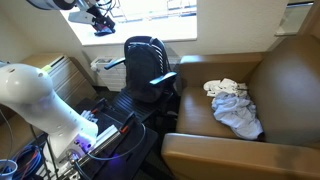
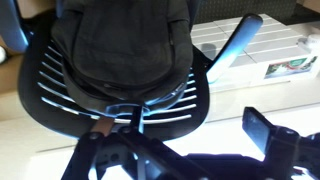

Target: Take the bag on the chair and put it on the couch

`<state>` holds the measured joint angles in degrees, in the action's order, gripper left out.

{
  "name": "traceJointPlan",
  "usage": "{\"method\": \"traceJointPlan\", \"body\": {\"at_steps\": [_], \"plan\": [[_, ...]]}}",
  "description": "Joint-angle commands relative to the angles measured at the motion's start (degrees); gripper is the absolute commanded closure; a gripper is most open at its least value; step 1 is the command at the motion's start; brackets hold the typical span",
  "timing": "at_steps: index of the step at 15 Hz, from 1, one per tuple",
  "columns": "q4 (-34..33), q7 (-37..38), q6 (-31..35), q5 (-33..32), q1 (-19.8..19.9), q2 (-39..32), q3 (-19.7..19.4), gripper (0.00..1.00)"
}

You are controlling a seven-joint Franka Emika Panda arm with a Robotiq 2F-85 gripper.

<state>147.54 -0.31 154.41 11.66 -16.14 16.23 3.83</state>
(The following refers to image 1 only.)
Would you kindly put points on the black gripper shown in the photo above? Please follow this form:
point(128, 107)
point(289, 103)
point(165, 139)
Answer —
point(97, 16)

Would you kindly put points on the aluminium robot base mount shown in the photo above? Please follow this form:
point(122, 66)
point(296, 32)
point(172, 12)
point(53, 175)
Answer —
point(103, 135)

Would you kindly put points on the white crumpled towel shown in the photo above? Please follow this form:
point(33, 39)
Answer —
point(220, 86)

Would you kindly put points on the brown leather couch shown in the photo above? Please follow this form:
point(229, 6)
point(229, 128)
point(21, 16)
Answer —
point(196, 116)

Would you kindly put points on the black clamp orange trigger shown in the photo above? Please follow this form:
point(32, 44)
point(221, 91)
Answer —
point(128, 121)
point(99, 106)

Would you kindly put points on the small side window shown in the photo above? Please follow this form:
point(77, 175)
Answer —
point(293, 18)

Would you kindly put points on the light blue crumpled cloth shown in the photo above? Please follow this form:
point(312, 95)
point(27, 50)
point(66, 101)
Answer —
point(236, 113)

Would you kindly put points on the black robot table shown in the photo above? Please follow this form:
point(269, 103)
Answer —
point(133, 156)

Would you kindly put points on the black slatted office chair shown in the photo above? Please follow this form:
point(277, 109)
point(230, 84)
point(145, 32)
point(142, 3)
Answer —
point(133, 105)

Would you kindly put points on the light wooden drawer cabinet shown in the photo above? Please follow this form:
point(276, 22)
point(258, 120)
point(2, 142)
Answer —
point(66, 80)

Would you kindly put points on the yellow sticky note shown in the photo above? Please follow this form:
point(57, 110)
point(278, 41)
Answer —
point(46, 68)

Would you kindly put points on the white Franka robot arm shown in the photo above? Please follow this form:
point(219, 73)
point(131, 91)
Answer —
point(26, 90)

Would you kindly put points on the white paper cup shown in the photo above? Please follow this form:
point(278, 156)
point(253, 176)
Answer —
point(8, 171)

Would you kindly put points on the white wall radiator unit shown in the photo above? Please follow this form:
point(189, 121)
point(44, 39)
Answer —
point(111, 78)

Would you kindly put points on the black backpack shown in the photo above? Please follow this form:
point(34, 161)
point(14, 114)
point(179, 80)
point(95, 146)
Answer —
point(143, 66)

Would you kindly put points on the large window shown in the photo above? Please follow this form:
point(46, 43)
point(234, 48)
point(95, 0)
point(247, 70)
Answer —
point(150, 8)

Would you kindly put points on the white ribbed block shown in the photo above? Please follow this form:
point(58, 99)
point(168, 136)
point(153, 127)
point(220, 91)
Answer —
point(88, 116)

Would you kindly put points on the maroon and blue cap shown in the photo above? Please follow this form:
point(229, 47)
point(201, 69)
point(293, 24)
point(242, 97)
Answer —
point(106, 33)

